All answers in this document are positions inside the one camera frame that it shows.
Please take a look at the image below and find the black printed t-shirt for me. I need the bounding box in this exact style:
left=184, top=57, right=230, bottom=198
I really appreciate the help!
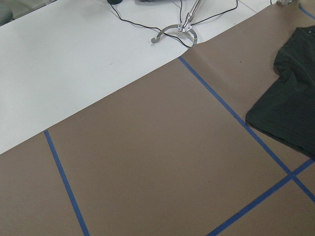
left=246, top=26, right=315, bottom=159

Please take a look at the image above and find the metal stand with green tip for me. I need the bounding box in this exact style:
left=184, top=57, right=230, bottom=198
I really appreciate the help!
left=151, top=0, right=202, bottom=46

